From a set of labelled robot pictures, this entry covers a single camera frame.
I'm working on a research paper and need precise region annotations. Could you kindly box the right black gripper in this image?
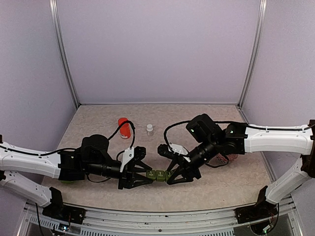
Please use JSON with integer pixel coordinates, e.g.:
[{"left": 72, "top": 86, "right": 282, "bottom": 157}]
[{"left": 166, "top": 137, "right": 220, "bottom": 184}]

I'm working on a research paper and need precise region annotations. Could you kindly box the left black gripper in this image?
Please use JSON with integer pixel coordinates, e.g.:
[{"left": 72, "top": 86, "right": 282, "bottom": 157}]
[{"left": 85, "top": 158, "right": 154, "bottom": 190}]

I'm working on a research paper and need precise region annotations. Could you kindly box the green weekly pill organizer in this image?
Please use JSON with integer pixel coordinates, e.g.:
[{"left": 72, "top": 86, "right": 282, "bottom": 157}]
[{"left": 145, "top": 170, "right": 174, "bottom": 182}]

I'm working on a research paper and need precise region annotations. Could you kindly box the red pill bottle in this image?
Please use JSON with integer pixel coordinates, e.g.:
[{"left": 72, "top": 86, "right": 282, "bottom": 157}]
[{"left": 118, "top": 118, "right": 131, "bottom": 139}]

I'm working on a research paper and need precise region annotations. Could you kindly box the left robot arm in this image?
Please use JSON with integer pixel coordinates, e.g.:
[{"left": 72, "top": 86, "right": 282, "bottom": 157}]
[{"left": 0, "top": 134, "right": 153, "bottom": 220}]

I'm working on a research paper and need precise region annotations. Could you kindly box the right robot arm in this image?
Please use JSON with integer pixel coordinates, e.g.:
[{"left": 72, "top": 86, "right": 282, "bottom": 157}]
[{"left": 162, "top": 114, "right": 315, "bottom": 218}]

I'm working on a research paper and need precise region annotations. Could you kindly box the red patterned oval tin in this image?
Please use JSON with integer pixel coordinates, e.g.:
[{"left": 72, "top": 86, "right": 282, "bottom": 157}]
[{"left": 216, "top": 153, "right": 238, "bottom": 164}]

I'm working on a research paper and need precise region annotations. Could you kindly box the small clear white-capped bottle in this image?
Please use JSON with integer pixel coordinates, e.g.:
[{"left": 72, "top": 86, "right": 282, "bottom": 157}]
[{"left": 146, "top": 124, "right": 154, "bottom": 136}]

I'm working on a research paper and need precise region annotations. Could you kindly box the green plate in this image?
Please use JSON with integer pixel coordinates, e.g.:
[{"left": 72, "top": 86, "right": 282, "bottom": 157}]
[{"left": 60, "top": 180, "right": 76, "bottom": 184}]

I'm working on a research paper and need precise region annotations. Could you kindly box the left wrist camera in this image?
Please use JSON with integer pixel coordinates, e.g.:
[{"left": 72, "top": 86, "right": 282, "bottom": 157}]
[{"left": 122, "top": 146, "right": 146, "bottom": 158}]

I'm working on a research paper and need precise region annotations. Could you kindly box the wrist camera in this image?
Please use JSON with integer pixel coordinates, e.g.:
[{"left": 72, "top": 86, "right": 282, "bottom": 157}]
[
  {"left": 122, "top": 146, "right": 146, "bottom": 158},
  {"left": 157, "top": 144, "right": 191, "bottom": 162}
]

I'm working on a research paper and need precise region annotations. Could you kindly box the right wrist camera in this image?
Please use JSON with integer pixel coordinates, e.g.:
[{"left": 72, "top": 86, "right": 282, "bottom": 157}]
[{"left": 157, "top": 144, "right": 191, "bottom": 162}]

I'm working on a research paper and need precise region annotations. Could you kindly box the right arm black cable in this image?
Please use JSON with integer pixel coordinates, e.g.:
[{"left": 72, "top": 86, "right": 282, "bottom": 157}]
[{"left": 163, "top": 119, "right": 247, "bottom": 148}]

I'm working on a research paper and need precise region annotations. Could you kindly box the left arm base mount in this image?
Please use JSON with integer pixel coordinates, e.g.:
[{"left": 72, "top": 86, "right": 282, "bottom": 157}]
[{"left": 42, "top": 204, "right": 86, "bottom": 225}]

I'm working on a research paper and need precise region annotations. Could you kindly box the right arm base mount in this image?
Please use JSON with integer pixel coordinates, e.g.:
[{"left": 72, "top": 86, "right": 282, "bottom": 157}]
[{"left": 235, "top": 204, "right": 279, "bottom": 224}]

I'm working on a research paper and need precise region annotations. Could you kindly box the front aluminium rail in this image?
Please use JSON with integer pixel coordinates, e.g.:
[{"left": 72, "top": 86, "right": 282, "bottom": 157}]
[{"left": 14, "top": 197, "right": 307, "bottom": 236}]

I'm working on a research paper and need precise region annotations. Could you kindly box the right aluminium frame post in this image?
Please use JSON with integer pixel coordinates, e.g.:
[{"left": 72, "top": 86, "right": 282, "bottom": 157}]
[{"left": 238, "top": 0, "right": 267, "bottom": 110}]

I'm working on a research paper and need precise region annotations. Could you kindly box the aluminium frame post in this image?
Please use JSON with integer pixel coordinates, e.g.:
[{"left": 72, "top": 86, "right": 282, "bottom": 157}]
[
  {"left": 238, "top": 0, "right": 267, "bottom": 110},
  {"left": 49, "top": 0, "right": 80, "bottom": 109}
]

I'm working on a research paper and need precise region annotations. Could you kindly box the left aluminium frame post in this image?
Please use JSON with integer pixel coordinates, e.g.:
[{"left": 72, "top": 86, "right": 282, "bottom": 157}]
[{"left": 49, "top": 0, "right": 80, "bottom": 109}]

